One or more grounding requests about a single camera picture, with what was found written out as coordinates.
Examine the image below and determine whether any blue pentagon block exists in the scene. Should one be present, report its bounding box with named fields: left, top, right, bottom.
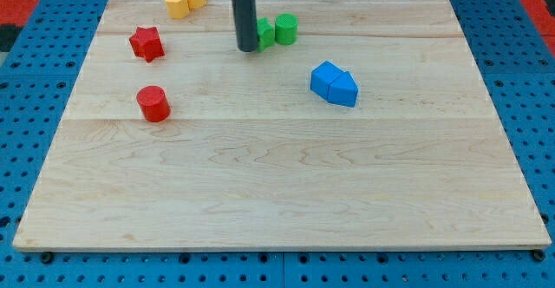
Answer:
left=327, top=71, right=358, bottom=108

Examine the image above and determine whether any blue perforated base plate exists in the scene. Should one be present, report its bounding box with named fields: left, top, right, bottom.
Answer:
left=1, top=0, right=554, bottom=287

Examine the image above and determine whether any red cylinder block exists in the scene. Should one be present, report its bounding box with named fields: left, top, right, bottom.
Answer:
left=136, top=86, right=171, bottom=122

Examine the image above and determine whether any wooden board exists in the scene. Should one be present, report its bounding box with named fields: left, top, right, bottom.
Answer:
left=13, top=0, right=552, bottom=252

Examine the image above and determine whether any yellow hexagon block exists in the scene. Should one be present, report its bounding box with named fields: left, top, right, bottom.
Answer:
left=164, top=0, right=190, bottom=19

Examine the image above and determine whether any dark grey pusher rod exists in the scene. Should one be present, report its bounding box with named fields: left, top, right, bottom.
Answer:
left=231, top=0, right=258, bottom=52

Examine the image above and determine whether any green cylinder block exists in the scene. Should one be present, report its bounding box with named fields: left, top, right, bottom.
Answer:
left=275, top=13, right=298, bottom=45

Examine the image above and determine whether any red star block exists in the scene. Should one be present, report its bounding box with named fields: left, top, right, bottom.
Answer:
left=129, top=27, right=165, bottom=62

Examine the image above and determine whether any green star block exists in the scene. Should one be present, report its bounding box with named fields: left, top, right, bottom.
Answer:
left=257, top=17, right=275, bottom=52

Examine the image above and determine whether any blue cube block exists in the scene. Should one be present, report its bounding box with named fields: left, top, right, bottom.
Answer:
left=310, top=61, right=343, bottom=100

